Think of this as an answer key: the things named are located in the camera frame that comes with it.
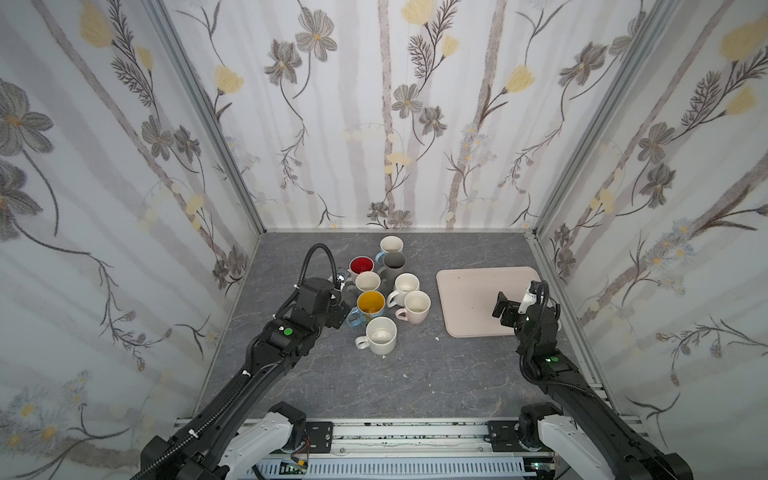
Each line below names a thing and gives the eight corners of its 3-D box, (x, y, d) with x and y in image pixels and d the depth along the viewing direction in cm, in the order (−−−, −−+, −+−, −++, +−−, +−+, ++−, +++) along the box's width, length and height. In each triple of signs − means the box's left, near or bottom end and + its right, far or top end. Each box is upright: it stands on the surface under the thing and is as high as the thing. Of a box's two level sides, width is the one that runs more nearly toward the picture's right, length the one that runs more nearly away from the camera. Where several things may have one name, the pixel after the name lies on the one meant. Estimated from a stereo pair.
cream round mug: (357, 355, 89) (355, 343, 83) (359, 329, 95) (357, 316, 88) (396, 355, 89) (397, 344, 83) (396, 329, 95) (397, 316, 88)
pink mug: (395, 326, 96) (396, 312, 88) (395, 304, 101) (396, 290, 93) (428, 326, 96) (431, 312, 89) (426, 305, 101) (429, 290, 94)
